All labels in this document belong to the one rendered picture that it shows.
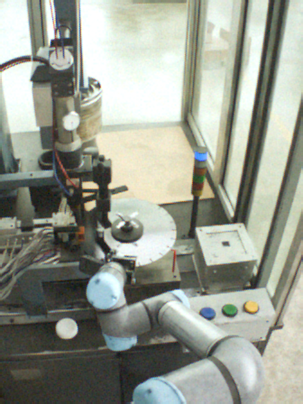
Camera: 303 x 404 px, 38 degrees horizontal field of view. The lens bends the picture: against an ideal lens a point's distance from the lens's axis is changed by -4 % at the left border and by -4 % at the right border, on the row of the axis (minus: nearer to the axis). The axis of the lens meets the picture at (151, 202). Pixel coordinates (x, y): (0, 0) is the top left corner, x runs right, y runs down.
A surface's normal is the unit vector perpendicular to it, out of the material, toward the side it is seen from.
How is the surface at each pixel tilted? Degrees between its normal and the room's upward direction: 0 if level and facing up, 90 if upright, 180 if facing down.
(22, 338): 0
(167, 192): 0
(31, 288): 90
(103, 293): 56
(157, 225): 0
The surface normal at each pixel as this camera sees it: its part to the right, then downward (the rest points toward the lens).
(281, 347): 0.03, -0.76
